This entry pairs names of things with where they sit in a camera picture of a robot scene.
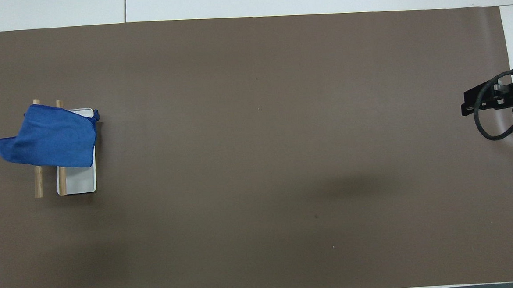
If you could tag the white tray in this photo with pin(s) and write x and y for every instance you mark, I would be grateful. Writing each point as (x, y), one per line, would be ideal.
(81, 179)

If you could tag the wooden rod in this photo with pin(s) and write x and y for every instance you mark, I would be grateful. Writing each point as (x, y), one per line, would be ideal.
(62, 180)
(38, 181)

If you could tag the blue towel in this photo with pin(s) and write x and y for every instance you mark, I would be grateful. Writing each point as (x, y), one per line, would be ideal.
(50, 137)

